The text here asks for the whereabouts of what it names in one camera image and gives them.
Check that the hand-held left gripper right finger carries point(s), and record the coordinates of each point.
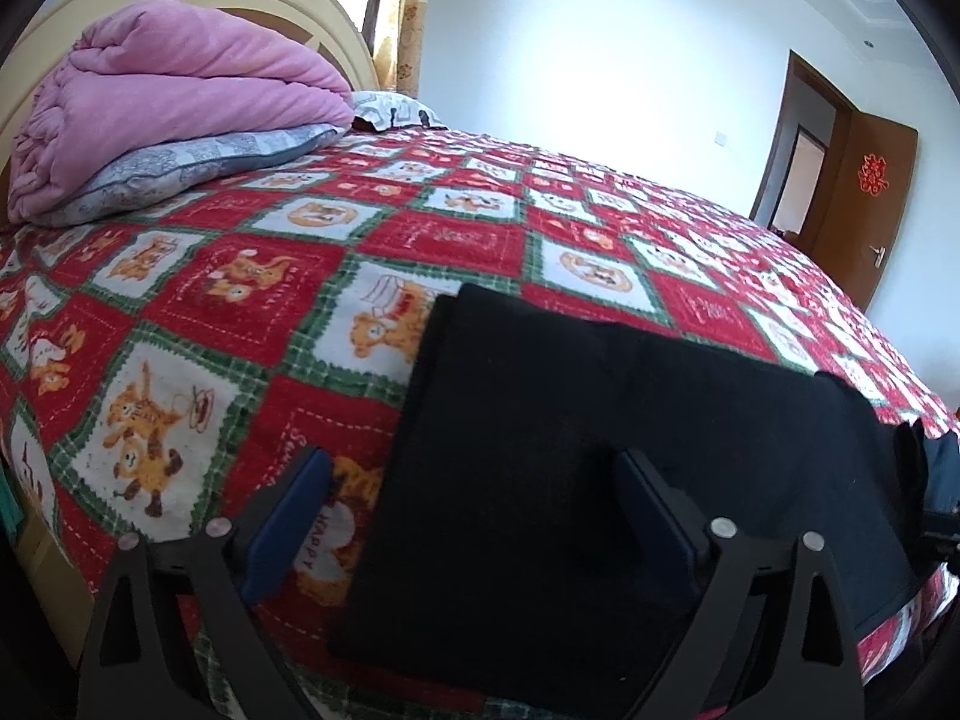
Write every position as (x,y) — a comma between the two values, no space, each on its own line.
(664,514)

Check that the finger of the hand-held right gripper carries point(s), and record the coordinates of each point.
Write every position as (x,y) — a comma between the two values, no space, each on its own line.
(945,469)
(911,465)

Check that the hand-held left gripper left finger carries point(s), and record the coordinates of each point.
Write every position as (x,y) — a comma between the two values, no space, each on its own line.
(289,525)

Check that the black pants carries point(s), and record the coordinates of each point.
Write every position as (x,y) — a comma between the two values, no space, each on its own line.
(525,465)

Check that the brown wooden door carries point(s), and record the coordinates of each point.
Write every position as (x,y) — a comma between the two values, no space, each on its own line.
(862,225)

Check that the red checkered printed bed blanket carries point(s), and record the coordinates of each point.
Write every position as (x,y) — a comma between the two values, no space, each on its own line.
(225,277)

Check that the red paper door decoration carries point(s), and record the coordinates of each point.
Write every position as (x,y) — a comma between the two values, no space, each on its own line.
(873,175)

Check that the grey patterned pillow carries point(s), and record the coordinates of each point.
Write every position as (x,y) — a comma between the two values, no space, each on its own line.
(187,165)

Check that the white patterned pillow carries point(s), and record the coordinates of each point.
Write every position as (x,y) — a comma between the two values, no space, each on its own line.
(390,109)

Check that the folded pink quilt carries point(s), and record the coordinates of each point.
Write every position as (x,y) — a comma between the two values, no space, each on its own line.
(165,90)

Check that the narrow yellow curtain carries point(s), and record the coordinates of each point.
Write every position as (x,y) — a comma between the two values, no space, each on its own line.
(411,15)

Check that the brown door frame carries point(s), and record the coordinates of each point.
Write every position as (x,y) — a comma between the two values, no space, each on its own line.
(780,127)

